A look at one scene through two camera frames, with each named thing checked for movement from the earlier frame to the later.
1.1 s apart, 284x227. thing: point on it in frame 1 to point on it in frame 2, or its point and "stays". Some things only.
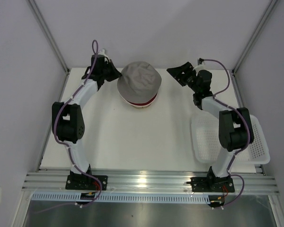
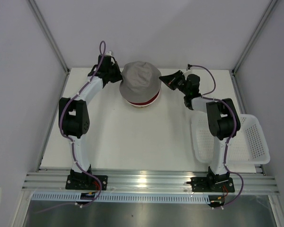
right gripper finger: [181, 73] to [170, 80]
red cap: [144, 103] stays
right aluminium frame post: [254, 35] stays
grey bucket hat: [139, 82] stays
